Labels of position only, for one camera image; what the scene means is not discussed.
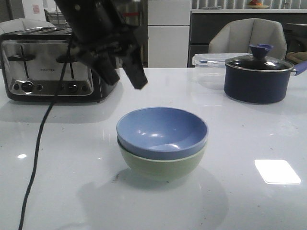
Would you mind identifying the glass pot lid blue knob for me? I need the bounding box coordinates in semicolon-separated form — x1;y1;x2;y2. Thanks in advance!
225;44;294;72

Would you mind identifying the beige right armchair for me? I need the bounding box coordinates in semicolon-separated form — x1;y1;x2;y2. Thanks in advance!
208;18;287;59

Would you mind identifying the black and chrome toaster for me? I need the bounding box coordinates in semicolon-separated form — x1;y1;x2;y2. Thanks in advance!
0;27;115;103

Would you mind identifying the dark blue saucepan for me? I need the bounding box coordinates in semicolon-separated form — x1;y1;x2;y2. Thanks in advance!
224;61;307;104

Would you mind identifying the green bowl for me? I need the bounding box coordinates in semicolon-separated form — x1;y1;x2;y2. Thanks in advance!
118;142;207;181

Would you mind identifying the metal trolley cart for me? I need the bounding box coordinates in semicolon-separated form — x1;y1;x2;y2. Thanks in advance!
44;9;68;27

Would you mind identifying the clear plastic storage container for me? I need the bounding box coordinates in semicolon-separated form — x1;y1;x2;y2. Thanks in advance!
192;53;249;90

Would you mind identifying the dark grey sideboard counter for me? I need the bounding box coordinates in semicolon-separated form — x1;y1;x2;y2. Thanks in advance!
188;9;307;67

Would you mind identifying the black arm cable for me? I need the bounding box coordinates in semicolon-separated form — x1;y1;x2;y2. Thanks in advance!
18;39;74;230

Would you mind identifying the blue bowl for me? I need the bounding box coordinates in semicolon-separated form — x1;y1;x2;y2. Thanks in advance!
116;107;208;160

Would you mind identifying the beige armchair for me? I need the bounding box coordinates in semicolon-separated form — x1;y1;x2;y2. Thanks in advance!
208;18;287;59
0;18;55;34

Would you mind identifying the fruit bowl on counter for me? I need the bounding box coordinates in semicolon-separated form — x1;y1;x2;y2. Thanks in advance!
247;0;270;9

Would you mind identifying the beige left armchair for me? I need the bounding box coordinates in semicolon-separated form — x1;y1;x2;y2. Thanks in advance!
0;18;55;34

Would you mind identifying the white cabinet column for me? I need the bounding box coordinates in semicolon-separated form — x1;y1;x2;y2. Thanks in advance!
148;0;192;68

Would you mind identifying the red barrier belt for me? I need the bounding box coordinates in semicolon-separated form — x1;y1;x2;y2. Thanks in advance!
122;12;140;17

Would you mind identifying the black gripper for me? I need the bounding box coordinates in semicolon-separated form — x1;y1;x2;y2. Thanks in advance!
55;0;148;90

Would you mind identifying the brown object behind pot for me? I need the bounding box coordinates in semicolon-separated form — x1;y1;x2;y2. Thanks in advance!
286;51;307;64

